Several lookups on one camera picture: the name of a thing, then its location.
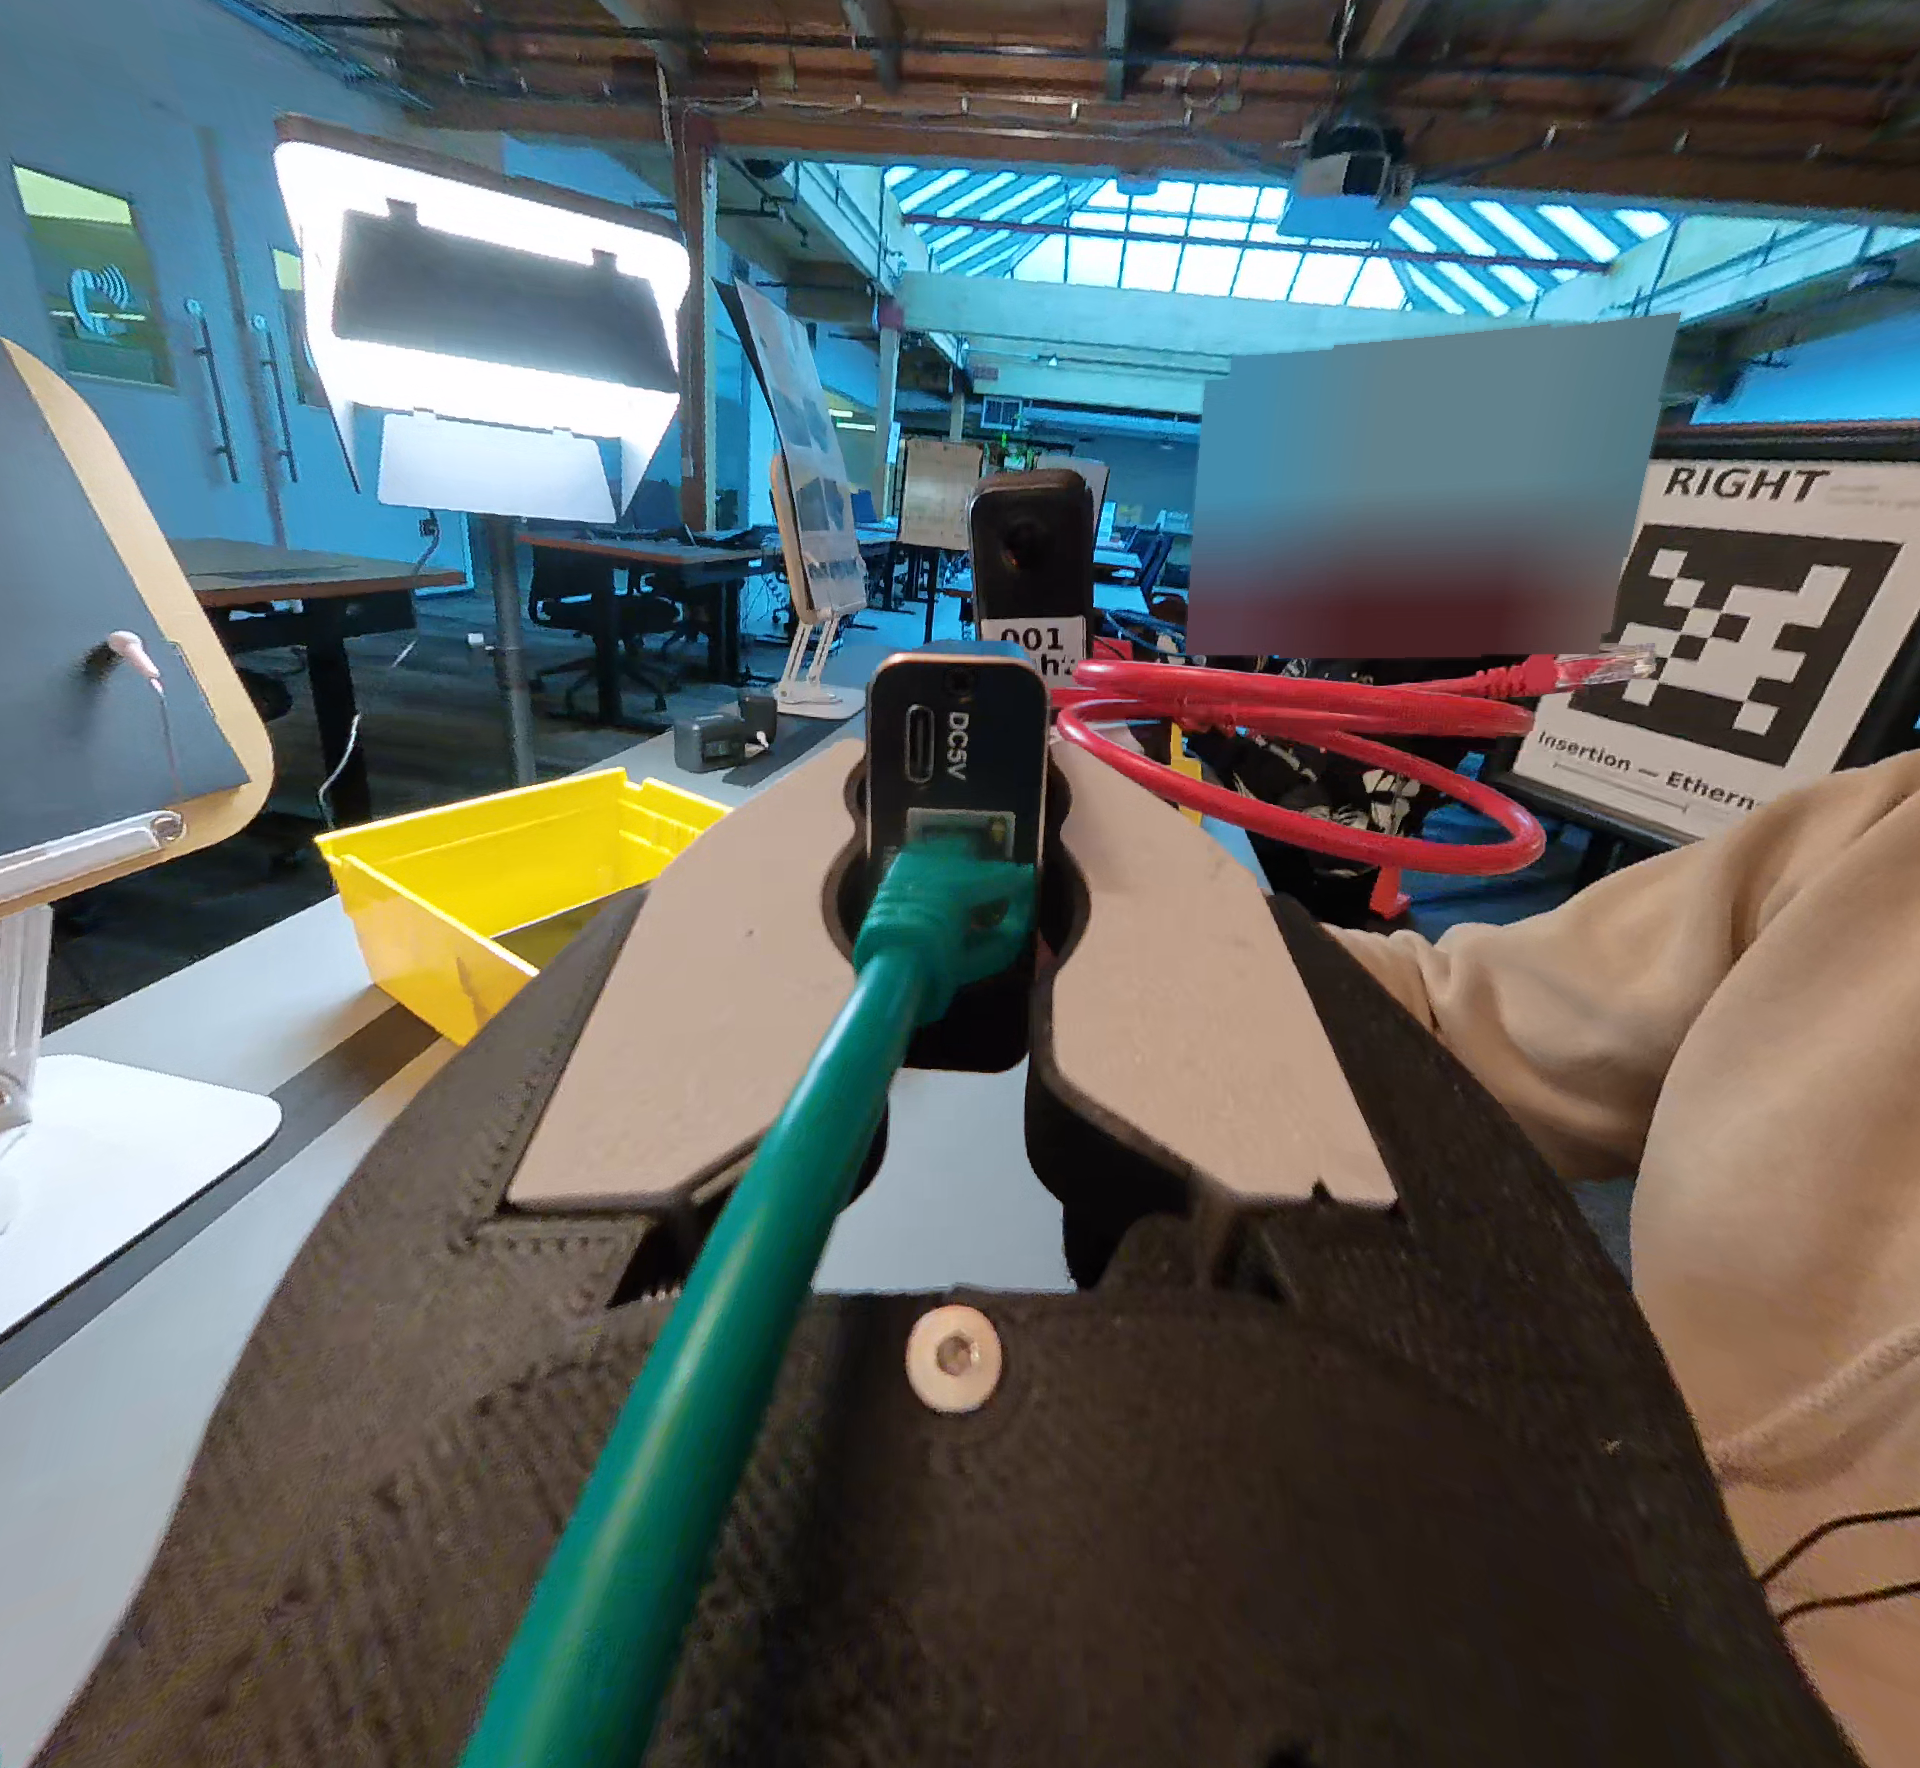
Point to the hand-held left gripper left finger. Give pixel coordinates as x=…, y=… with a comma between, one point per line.
x=673, y=1049

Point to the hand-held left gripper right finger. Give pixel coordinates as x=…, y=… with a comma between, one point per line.
x=1202, y=1049

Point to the black ethernet splitter box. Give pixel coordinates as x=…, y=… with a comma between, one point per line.
x=967, y=728

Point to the yellow plastic bin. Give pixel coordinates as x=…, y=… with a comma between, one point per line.
x=452, y=892

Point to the person's right forearm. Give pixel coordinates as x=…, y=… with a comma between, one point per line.
x=1649, y=963

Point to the poster display board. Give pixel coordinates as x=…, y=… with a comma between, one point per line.
x=797, y=477

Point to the small black device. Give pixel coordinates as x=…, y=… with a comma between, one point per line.
x=717, y=739

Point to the black office chair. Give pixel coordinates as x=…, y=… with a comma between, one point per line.
x=597, y=595

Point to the ceiling projector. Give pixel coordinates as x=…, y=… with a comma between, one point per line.
x=1348, y=171

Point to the studio softbox light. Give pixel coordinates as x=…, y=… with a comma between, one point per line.
x=477, y=402

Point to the wooden office desk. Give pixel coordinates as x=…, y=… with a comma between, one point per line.
x=304, y=573

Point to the black-framed printed tag sign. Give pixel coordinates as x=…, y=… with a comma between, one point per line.
x=1719, y=626

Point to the beige hoodie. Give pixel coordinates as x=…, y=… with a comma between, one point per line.
x=1835, y=1350

